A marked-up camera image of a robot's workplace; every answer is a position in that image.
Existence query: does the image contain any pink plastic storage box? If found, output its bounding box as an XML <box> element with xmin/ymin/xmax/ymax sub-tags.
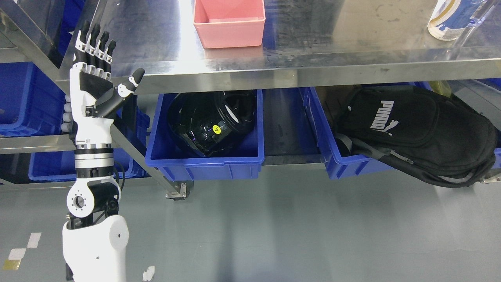
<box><xmin>193</xmin><ymin>0</ymin><xmax>266</xmax><ymax>49</ymax></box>

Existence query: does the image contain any stainless steel table shelf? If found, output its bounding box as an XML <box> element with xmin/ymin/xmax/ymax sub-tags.
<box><xmin>1</xmin><ymin>0</ymin><xmax>501</xmax><ymax>95</ymax></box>

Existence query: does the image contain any black Puma backpack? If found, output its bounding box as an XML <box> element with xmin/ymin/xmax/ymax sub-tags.
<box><xmin>332</xmin><ymin>85</ymin><xmax>498</xmax><ymax>188</ymax></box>

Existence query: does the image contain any blue white bottle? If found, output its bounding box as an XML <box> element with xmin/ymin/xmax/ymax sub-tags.
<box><xmin>427</xmin><ymin>0</ymin><xmax>485</xmax><ymax>41</ymax></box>

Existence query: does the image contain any blue bin under backpack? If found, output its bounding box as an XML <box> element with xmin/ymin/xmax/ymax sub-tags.
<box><xmin>299</xmin><ymin>82</ymin><xmax>500</xmax><ymax>179</ymax></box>

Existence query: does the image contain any blue bin lower left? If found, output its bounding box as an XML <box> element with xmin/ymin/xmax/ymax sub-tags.
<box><xmin>27</xmin><ymin>107</ymin><xmax>150</xmax><ymax>182</ymax></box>

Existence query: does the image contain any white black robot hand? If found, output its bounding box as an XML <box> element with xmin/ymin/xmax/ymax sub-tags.
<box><xmin>68</xmin><ymin>21</ymin><xmax>145</xmax><ymax>149</ymax></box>

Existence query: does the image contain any black glossy helmet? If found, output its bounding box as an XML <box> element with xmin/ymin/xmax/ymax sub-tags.
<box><xmin>166</xmin><ymin>90</ymin><xmax>257</xmax><ymax>157</ymax></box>

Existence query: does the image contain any blue bin with helmet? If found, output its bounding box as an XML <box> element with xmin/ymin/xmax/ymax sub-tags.
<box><xmin>145</xmin><ymin>89</ymin><xmax>265</xmax><ymax>181</ymax></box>

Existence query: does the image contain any blue bin far left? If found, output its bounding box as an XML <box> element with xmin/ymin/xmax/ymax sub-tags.
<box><xmin>0</xmin><ymin>62</ymin><xmax>66</xmax><ymax>137</ymax></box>

